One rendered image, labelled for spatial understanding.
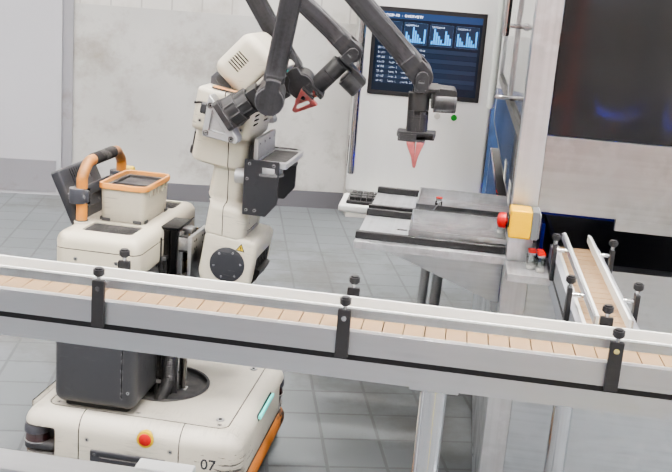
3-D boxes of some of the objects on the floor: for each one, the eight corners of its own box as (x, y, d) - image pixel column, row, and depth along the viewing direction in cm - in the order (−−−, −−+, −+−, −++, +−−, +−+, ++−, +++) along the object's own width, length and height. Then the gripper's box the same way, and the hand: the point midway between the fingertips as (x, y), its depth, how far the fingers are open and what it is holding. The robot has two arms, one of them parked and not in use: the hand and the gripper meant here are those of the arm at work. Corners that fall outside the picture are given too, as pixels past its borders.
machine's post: (490, 550, 274) (594, -242, 225) (491, 562, 268) (597, -249, 219) (468, 547, 275) (566, -244, 225) (468, 558, 269) (568, -250, 220)
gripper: (437, 110, 258) (433, 166, 261) (400, 107, 259) (396, 163, 263) (436, 113, 251) (432, 171, 255) (398, 110, 252) (394, 168, 256)
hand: (414, 164), depth 259 cm, fingers closed
